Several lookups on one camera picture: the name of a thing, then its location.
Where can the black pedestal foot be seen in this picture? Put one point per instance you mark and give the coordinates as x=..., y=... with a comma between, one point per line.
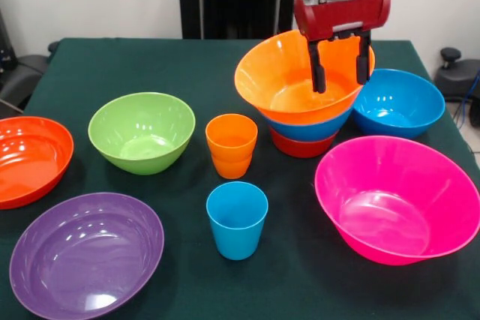
x=457, y=76
x=22, y=76

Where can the blue cone-shaped bowl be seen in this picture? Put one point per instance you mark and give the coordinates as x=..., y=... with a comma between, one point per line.
x=307, y=130

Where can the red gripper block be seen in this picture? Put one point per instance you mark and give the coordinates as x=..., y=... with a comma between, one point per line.
x=345, y=12

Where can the green bowl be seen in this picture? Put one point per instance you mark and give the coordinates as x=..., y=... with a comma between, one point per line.
x=142, y=147

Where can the blue round bowl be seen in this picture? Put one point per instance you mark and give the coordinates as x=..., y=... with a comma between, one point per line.
x=401, y=110

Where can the orange cup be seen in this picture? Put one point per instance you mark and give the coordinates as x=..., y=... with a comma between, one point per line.
x=231, y=140
x=231, y=170

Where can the blue cup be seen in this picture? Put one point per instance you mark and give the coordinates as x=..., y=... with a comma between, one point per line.
x=237, y=230

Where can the black equipment box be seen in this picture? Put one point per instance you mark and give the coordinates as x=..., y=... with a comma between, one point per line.
x=5, y=42

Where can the purple bowl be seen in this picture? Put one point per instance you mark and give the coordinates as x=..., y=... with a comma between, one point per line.
x=82, y=260

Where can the dark green table cloth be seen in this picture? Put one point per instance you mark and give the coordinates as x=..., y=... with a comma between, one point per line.
x=93, y=65

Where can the large red-orange bowl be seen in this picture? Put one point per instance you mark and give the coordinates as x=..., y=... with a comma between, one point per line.
x=26, y=162

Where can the pink bowl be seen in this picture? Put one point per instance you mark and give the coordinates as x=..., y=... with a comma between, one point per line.
x=386, y=215

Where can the large orange bowl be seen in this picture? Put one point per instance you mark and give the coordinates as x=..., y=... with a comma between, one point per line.
x=277, y=80

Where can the small red bowl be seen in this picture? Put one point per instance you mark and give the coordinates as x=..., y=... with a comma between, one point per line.
x=303, y=149

